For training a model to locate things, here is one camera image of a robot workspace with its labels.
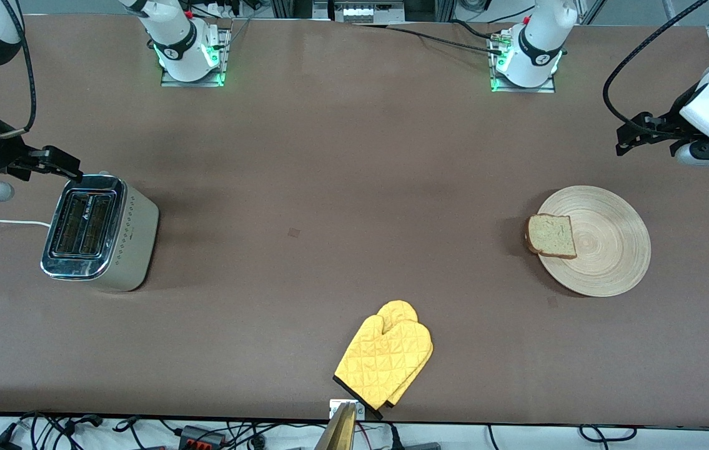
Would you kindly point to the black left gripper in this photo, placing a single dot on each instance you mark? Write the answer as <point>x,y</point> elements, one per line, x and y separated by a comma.
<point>667,124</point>

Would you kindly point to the round wooden plate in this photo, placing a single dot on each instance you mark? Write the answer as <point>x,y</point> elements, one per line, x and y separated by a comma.
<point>610,250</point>

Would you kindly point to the bread slice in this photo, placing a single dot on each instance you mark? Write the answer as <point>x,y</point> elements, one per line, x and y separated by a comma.
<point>553,236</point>

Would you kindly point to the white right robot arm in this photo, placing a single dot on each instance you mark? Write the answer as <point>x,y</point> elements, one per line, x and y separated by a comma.
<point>173,31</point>

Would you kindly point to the silver two-slot toaster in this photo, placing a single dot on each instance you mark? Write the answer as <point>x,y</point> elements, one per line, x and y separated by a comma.
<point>101,234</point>

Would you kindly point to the white power strip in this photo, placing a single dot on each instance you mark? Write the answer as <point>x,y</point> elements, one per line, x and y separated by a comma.
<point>360,11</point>

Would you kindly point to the red black connector block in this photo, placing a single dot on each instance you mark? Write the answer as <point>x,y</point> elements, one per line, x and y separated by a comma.
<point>195,437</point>

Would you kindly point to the yellow quilted oven mitt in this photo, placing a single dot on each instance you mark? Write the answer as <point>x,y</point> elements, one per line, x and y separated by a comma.
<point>385,359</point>

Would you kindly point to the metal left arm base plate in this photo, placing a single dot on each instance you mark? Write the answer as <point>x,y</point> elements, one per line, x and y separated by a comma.
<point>523,90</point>

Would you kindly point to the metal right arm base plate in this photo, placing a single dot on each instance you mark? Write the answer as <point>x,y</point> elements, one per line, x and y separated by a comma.
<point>192,83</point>

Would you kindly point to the aluminium profile frame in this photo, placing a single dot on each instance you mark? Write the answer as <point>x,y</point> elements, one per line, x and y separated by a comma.
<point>285,7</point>

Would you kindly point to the small white bracket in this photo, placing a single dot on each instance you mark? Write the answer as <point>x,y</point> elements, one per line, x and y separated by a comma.
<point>360,410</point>

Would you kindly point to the gold camera mount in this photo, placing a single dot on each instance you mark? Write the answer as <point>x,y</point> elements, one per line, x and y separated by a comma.
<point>342,431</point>

